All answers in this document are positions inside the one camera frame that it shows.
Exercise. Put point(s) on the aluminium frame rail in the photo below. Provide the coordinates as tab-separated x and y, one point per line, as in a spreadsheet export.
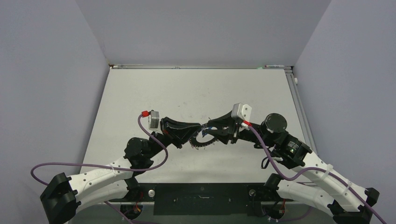
292	82

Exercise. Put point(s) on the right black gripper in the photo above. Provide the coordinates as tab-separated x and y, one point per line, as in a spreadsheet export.
227	123

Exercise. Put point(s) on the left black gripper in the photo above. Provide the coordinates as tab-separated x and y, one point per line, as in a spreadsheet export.
176	132

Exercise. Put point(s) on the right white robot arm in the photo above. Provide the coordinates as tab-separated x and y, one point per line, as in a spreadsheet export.
300	175

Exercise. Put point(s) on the perforated metal keyring disc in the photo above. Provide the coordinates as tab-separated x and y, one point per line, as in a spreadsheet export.
197	141

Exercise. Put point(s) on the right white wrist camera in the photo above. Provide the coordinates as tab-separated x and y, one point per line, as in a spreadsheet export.
241	111

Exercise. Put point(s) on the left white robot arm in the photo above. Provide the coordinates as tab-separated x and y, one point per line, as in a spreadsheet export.
65	196

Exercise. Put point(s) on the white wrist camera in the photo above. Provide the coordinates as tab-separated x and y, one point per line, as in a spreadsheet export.
241	111
153	119

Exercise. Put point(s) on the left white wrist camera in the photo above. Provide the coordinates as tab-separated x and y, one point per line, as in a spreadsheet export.
153	119

